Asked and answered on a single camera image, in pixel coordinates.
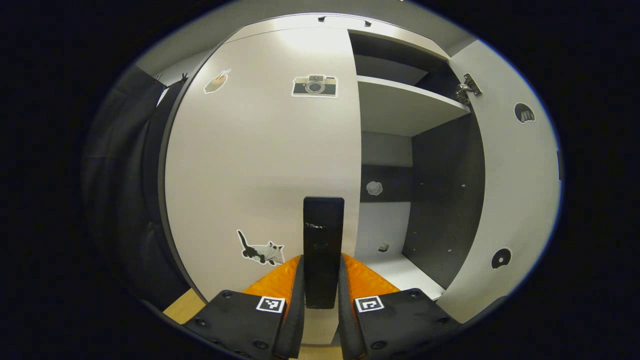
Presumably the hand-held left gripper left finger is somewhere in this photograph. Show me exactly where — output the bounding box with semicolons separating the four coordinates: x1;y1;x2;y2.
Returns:
182;255;306;360

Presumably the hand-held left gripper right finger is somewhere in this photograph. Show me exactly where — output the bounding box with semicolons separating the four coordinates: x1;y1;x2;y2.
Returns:
337;253;463;360

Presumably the black door handle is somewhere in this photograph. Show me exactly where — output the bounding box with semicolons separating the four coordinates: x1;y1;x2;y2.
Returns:
303;196;346;309

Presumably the beige double-door shoe cabinet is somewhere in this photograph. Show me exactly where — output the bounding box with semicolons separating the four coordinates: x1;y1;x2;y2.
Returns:
157;12;488;346

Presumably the camera sticker beige cabinet door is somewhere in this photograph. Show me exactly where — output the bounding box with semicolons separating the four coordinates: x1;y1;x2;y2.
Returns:
164;27;362;346

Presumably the headphones sticker beige cabinet door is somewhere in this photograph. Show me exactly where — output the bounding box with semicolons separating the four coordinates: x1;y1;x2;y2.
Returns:
436;40;563;323

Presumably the beige cabinet shelf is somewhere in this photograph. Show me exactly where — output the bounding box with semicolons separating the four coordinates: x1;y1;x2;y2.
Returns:
357;75;472;137

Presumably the metal door hinge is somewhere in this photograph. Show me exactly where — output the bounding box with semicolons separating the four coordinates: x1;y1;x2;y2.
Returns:
455;73;483;105

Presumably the beige cabinet drawer front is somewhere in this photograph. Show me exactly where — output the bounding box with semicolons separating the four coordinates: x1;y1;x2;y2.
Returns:
222;14;451;61

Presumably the black backdrop cloth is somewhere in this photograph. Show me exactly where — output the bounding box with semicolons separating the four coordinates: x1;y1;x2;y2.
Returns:
82;65;201;311

